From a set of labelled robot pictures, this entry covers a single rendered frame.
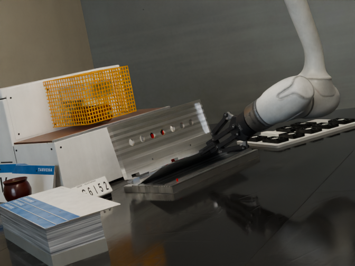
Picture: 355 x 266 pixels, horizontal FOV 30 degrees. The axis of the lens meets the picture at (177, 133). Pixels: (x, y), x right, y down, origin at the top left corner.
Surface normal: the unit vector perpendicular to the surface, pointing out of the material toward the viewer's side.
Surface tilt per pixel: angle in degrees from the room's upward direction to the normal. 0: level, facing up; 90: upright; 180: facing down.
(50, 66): 90
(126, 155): 79
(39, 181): 69
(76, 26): 90
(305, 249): 0
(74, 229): 90
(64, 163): 90
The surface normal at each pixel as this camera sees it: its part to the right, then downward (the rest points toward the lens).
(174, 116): 0.68, -0.23
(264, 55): -0.45, 0.21
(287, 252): -0.18, -0.97
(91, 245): 0.49, 0.03
